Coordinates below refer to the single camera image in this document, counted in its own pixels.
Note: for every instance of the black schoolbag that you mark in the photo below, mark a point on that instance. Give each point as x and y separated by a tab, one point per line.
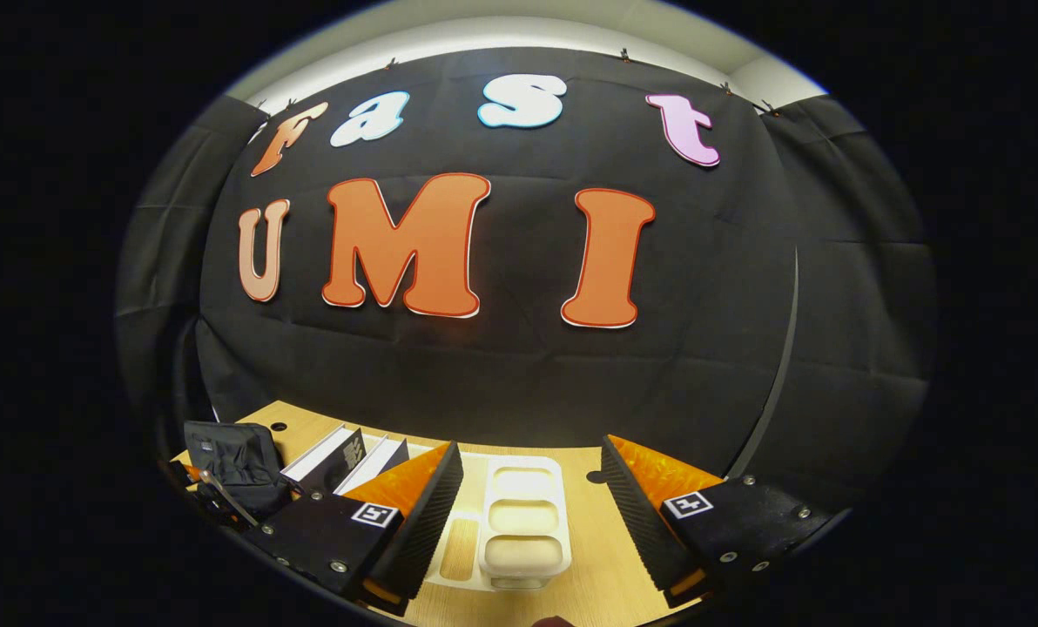
232	461

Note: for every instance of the blue cover book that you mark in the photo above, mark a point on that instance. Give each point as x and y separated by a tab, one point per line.
345	457
393	457

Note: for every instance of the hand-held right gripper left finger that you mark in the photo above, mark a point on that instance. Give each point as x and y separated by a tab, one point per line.
423	522

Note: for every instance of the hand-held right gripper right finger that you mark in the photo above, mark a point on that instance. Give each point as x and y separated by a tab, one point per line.
641	522

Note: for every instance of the white bookshelf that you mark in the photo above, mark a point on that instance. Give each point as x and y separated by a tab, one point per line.
523	522

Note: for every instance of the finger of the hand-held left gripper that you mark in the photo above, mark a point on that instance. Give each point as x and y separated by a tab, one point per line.
191	473

